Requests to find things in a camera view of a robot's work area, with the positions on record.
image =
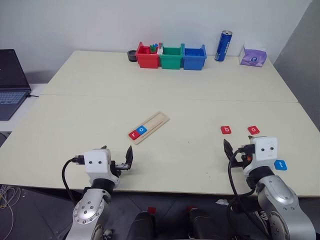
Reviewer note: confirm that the red letter tile o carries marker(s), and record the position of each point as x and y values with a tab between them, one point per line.
253	130

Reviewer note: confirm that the small white toy piece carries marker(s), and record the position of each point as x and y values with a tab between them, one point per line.
160	51

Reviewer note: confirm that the small blue toy piece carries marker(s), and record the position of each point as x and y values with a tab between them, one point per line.
155	45

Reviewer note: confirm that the red letter tile b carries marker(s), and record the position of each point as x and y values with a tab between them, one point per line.
226	130

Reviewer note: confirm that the wooden letter tray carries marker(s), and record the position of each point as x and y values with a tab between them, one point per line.
156	120

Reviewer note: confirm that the blue plastic bin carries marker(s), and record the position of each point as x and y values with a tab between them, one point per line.
193	61

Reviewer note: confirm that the purple tissue pack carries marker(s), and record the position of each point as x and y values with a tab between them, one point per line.
252	57

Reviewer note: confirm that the red letter tile r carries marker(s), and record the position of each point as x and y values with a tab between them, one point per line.
133	135

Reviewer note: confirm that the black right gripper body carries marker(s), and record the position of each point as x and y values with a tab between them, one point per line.
241	163

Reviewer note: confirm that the green plastic bin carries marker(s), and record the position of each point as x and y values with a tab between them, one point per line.
170	61

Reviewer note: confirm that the blue drink can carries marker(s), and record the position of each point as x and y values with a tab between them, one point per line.
223	46

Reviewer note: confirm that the dark rounded shape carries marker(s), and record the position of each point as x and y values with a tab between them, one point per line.
202	225
141	225

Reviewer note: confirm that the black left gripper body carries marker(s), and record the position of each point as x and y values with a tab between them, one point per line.
115	170

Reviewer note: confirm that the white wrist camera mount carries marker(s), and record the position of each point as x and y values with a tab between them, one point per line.
265	150
96	162

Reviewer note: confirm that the blue letter tile o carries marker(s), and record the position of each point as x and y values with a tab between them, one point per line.
141	130

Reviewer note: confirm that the black round holder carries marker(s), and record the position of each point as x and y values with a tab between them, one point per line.
131	56

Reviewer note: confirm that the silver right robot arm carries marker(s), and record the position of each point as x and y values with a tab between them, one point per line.
282	197

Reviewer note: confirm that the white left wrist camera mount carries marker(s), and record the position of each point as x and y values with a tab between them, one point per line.
96	162

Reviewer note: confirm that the red plastic bin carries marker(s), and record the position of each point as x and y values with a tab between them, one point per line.
147	60

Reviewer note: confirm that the white paper scrap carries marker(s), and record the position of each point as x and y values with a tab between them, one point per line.
222	202

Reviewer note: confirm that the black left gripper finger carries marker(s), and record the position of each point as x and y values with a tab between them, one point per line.
129	157
104	147

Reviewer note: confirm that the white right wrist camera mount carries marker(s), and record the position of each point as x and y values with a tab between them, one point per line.
265	150

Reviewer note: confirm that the dark laptop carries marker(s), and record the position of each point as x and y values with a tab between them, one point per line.
12	75

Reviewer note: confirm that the small green toy piece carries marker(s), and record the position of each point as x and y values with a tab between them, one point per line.
152	49

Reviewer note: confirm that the blue letter tile t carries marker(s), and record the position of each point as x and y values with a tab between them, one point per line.
281	165

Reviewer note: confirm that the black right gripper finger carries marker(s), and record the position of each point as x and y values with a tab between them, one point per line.
250	138
228	150

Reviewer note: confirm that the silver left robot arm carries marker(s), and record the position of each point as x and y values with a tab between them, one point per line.
87	210

